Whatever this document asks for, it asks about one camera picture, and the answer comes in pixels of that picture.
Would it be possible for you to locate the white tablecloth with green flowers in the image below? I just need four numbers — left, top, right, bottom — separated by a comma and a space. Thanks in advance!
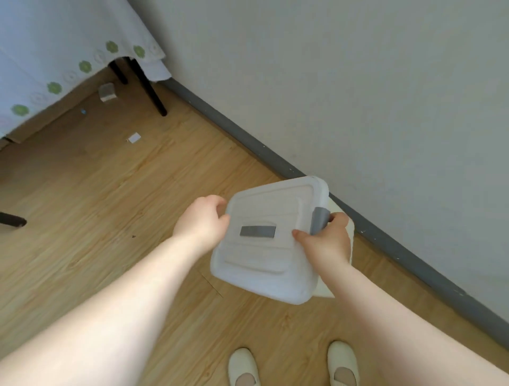
0, 0, 172, 139

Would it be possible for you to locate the white plastic storage box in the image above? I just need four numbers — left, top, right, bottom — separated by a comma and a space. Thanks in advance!
310, 198, 355, 299

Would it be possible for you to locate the person's right hand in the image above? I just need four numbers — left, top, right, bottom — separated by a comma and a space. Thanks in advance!
292, 212, 352, 276

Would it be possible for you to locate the black table leg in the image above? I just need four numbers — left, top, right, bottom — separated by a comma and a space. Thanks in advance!
108, 60, 129, 85
124, 57, 168, 117

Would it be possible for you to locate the black furniture foot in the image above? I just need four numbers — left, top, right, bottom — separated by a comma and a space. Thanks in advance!
0, 212, 28, 228

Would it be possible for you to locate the grey baseboard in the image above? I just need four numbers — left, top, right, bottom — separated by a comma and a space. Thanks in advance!
161, 77, 509, 350

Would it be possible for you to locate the white plastic storage box lid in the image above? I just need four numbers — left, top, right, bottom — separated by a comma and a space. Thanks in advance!
210, 176, 331, 305

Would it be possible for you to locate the person's left forearm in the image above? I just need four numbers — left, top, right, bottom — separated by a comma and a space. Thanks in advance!
0, 236, 204, 386

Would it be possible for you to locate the person's left white shoe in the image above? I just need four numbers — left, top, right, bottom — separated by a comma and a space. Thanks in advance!
228, 348, 261, 386

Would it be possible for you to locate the person's right forearm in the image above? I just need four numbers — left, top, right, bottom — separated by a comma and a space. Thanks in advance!
318, 264, 509, 386

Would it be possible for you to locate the person's white shoe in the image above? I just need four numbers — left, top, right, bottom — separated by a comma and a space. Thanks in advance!
327, 341, 360, 386
228, 348, 261, 386

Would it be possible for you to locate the person's left hand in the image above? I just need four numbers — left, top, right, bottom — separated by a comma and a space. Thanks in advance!
172, 195, 231, 255

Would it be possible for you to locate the person's right white shoe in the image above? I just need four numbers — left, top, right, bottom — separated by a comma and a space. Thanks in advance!
327, 341, 360, 386

